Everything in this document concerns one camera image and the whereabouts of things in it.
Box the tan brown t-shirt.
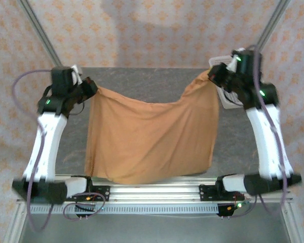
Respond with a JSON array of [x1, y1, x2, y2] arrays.
[[84, 68, 220, 185]]

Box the white perforated plastic basket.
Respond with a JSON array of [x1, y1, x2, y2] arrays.
[[209, 56, 244, 110]]

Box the grey metal lower panel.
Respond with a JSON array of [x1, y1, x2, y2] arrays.
[[22, 214, 292, 243]]

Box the aluminium frame post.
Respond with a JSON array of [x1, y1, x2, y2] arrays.
[[16, 0, 66, 69], [250, 0, 292, 55]]

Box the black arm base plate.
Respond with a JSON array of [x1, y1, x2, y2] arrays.
[[199, 184, 226, 203], [87, 185, 111, 203]]

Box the small electronics board with wires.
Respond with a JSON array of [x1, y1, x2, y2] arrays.
[[224, 201, 250, 213]]

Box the aluminium mounting rail beam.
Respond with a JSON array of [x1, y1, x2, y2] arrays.
[[16, 174, 293, 203]]

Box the slotted grey cable duct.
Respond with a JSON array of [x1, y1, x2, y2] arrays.
[[26, 204, 220, 215]]

